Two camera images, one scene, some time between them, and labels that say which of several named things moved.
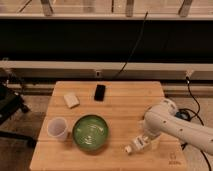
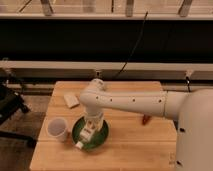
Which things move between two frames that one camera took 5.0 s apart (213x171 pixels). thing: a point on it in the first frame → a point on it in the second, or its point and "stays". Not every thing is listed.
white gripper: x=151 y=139 → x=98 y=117
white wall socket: x=98 y=73 stays
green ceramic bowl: x=90 y=132 stays
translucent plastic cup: x=57 y=128 stays
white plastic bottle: x=137 y=144 → x=84 y=136
